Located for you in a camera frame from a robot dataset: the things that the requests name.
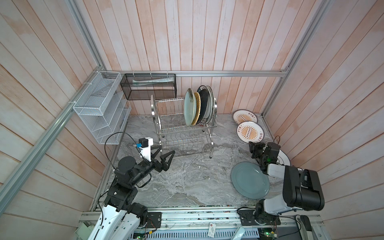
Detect green rim white plate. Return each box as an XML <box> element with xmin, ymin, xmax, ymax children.
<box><xmin>198</xmin><ymin>86</ymin><xmax>211</xmax><ymax>125</ymax></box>

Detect white plate black rings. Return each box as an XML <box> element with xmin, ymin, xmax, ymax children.
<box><xmin>277</xmin><ymin>149</ymin><xmax>291</xmax><ymax>167</ymax></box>

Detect black mesh wall basket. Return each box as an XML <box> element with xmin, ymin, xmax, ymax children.
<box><xmin>120</xmin><ymin>73</ymin><xmax>177</xmax><ymax>101</ymax></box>

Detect orange sunburst plate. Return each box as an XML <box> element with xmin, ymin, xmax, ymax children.
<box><xmin>237</xmin><ymin>121</ymin><xmax>265</xmax><ymax>143</ymax></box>
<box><xmin>233</xmin><ymin>110</ymin><xmax>258</xmax><ymax>125</ymax></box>

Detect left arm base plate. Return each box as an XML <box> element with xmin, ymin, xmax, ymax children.
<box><xmin>146</xmin><ymin>212</ymin><xmax>162</xmax><ymax>229</ymax></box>

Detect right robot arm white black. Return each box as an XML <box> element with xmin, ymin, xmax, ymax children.
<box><xmin>249</xmin><ymin>142</ymin><xmax>325</xmax><ymax>223</ymax></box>

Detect dark blue glazed plate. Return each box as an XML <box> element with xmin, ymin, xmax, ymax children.
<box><xmin>197</xmin><ymin>86</ymin><xmax>210</xmax><ymax>124</ymax></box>

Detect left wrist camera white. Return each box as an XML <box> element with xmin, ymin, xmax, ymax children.
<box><xmin>137</xmin><ymin>137</ymin><xmax>154</xmax><ymax>162</ymax></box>

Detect grey green large plate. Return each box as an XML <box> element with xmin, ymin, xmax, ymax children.
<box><xmin>231</xmin><ymin>162</ymin><xmax>270</xmax><ymax>200</ymax></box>

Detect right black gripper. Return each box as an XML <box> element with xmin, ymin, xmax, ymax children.
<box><xmin>249</xmin><ymin>140</ymin><xmax>266</xmax><ymax>162</ymax></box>

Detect yellow woven bamboo tray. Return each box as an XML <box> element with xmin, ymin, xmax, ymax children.
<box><xmin>191</xmin><ymin>92</ymin><xmax>201</xmax><ymax>126</ymax></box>

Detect white wire mesh shelf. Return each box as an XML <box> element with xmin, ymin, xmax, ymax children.
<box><xmin>74</xmin><ymin>71</ymin><xmax>132</xmax><ymax>145</ymax></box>

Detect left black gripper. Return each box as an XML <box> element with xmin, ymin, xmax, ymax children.
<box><xmin>130</xmin><ymin>144</ymin><xmax>175</xmax><ymax>186</ymax></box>

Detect light green flower plate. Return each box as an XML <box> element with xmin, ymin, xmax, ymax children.
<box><xmin>184</xmin><ymin>88</ymin><xmax>197</xmax><ymax>126</ymax></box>

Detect silver metal dish rack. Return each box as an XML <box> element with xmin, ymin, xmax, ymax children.
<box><xmin>151</xmin><ymin>96</ymin><xmax>217</xmax><ymax>158</ymax></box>

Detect cream floral plate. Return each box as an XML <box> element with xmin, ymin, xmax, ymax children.
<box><xmin>208</xmin><ymin>86</ymin><xmax>215</xmax><ymax>122</ymax></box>

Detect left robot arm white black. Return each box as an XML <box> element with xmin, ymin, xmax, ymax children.
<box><xmin>88</xmin><ymin>146</ymin><xmax>176</xmax><ymax>240</ymax></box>

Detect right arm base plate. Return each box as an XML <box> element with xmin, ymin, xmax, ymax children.
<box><xmin>237</xmin><ymin>209</ymin><xmax>281</xmax><ymax>226</ymax></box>

